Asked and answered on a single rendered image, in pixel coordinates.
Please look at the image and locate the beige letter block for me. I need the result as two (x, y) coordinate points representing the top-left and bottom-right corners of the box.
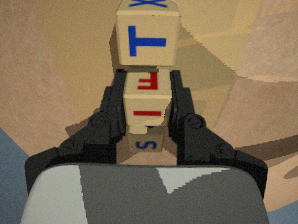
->
(128, 125), (165, 152)
(115, 0), (181, 66)
(123, 68), (172, 126)

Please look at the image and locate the tan mat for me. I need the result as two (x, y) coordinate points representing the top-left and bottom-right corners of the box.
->
(34, 0), (261, 130)

